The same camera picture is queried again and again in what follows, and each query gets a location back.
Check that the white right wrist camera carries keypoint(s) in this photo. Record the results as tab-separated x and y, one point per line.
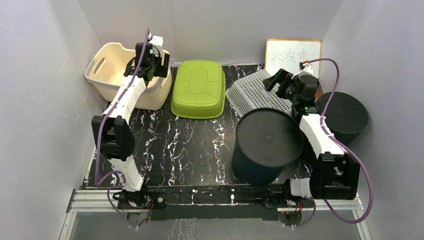
305	68

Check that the white perforated strainer basket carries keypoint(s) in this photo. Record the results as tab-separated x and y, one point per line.
249	93

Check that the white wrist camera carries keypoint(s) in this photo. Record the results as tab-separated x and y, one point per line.
305	68
155	41

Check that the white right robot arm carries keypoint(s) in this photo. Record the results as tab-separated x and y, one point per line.
336	175

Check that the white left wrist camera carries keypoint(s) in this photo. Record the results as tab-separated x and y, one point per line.
155	41

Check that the black ribbed bucket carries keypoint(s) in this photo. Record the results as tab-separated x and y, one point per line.
346	118

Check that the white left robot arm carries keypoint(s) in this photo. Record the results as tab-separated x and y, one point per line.
128	79

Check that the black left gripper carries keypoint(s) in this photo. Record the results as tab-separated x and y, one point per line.
162	69

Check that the green plastic basin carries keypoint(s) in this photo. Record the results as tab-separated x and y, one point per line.
199	90

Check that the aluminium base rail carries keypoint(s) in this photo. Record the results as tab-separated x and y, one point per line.
91	217

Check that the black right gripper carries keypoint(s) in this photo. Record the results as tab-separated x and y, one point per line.
282	76

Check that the small whiteboard wooden frame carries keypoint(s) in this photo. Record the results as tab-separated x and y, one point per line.
287	54

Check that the dark blue large bucket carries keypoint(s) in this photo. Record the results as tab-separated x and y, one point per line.
266	141

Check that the cream perforated storage basket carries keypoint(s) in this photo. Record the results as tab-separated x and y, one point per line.
106	73

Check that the dark paperback book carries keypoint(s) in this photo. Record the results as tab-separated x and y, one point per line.
319	91

